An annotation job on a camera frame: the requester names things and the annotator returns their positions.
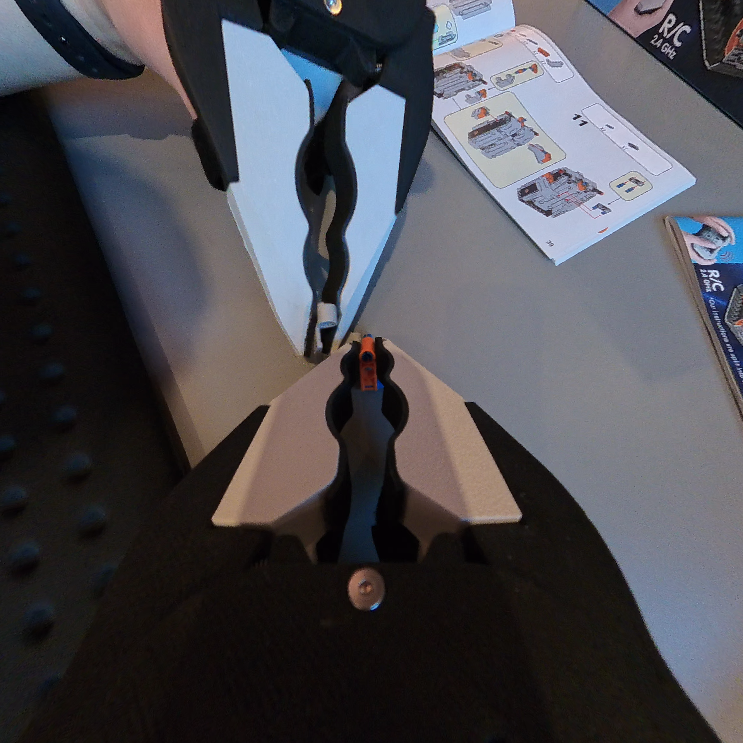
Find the grey curved panel brick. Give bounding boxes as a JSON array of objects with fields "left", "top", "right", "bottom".
[{"left": 315, "top": 301, "right": 340, "bottom": 354}]

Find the black wristband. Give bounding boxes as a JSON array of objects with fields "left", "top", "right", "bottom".
[{"left": 16, "top": 0, "right": 146, "bottom": 82}]

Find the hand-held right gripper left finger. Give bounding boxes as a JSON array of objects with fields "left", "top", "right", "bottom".
[{"left": 211, "top": 341, "right": 358, "bottom": 564}]

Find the white instruction booklet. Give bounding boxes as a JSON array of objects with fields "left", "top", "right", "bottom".
[{"left": 430, "top": 0, "right": 696, "bottom": 266}]

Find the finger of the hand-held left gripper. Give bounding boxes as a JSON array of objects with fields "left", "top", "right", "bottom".
[
  {"left": 222, "top": 16, "right": 326, "bottom": 357},
  {"left": 322, "top": 81, "right": 408, "bottom": 355}
]

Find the blue printed manual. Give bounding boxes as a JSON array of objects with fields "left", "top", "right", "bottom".
[{"left": 664, "top": 215, "right": 743, "bottom": 419}]

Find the grey desk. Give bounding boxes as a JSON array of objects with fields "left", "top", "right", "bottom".
[{"left": 41, "top": 0, "right": 743, "bottom": 743}]

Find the person's left hand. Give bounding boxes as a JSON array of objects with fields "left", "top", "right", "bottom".
[{"left": 64, "top": 0, "right": 196, "bottom": 121}]

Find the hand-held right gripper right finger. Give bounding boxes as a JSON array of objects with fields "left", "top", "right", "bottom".
[{"left": 376, "top": 341, "right": 523, "bottom": 564}]

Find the blue toy kit box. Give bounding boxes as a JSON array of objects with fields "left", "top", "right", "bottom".
[{"left": 586, "top": 0, "right": 743, "bottom": 130}]

